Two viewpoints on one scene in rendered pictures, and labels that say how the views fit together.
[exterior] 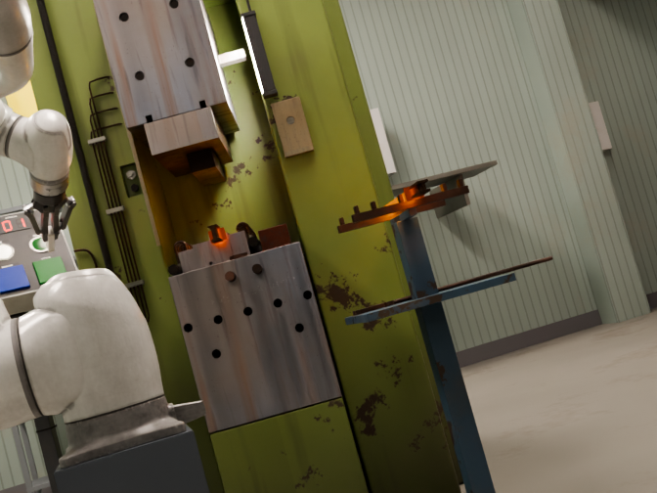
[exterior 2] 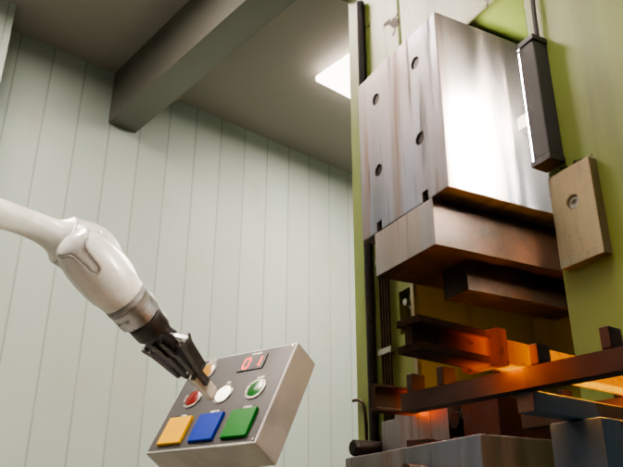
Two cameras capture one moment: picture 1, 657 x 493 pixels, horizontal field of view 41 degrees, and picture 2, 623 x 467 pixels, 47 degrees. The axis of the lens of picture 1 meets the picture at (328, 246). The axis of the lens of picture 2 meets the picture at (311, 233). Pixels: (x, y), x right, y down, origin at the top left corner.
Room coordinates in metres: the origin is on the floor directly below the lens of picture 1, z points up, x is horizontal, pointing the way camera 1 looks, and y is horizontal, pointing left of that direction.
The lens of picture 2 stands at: (1.77, -0.76, 0.77)
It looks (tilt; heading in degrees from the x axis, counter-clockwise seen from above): 23 degrees up; 64
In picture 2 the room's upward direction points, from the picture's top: straight up
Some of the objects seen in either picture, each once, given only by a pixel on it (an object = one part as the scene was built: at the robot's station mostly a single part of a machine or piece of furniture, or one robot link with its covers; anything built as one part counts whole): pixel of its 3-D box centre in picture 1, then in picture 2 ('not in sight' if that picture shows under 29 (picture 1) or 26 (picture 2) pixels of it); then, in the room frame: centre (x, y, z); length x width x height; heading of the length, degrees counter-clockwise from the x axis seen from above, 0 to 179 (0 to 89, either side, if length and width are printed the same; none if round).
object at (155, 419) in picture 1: (132, 423); not in sight; (1.35, 0.36, 0.63); 0.22 x 0.18 x 0.06; 105
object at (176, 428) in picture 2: not in sight; (176, 432); (2.23, 0.91, 1.01); 0.07 x 0.05 x 0.07; 117
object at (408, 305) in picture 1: (426, 299); not in sight; (2.35, -0.21, 0.67); 0.40 x 0.30 x 0.02; 101
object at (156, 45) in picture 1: (184, 66); (489, 145); (2.70, 0.28, 1.56); 0.42 x 0.39 x 0.40; 2
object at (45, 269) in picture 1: (50, 271); (240, 423); (2.32, 0.73, 1.01); 0.07 x 0.05 x 0.07; 117
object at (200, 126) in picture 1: (192, 144); (486, 257); (2.70, 0.33, 1.32); 0.42 x 0.20 x 0.10; 2
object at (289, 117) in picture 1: (292, 127); (578, 214); (2.63, 0.01, 1.27); 0.09 x 0.02 x 0.17; 92
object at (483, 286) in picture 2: (207, 168); (513, 292); (2.74, 0.30, 1.24); 0.30 x 0.07 x 0.06; 2
